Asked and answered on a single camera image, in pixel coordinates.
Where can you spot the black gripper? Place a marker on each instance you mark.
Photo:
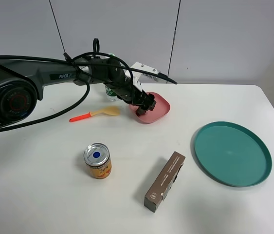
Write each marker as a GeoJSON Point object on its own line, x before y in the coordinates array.
{"type": "Point", "coordinates": [130, 94]}

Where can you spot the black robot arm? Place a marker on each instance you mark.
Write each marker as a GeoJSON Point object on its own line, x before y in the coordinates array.
{"type": "Point", "coordinates": [23, 79]}

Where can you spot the pink square plate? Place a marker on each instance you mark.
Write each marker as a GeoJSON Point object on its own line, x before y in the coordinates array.
{"type": "Point", "coordinates": [161, 108]}

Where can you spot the clear water bottle green label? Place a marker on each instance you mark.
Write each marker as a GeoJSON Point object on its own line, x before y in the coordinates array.
{"type": "Point", "coordinates": [111, 95]}

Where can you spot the yellow tin can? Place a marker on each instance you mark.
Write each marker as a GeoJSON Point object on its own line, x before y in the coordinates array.
{"type": "Point", "coordinates": [98, 161]}

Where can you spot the long brown cardboard box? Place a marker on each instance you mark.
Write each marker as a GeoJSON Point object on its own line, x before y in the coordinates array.
{"type": "Point", "coordinates": [164, 181]}

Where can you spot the large teal round plate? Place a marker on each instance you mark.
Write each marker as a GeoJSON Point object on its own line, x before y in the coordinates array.
{"type": "Point", "coordinates": [232, 154]}

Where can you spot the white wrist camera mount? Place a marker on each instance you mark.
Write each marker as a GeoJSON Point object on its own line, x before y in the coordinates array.
{"type": "Point", "coordinates": [142, 70]}

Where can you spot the yellow spatula orange handle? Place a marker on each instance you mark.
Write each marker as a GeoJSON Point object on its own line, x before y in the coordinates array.
{"type": "Point", "coordinates": [110, 111]}

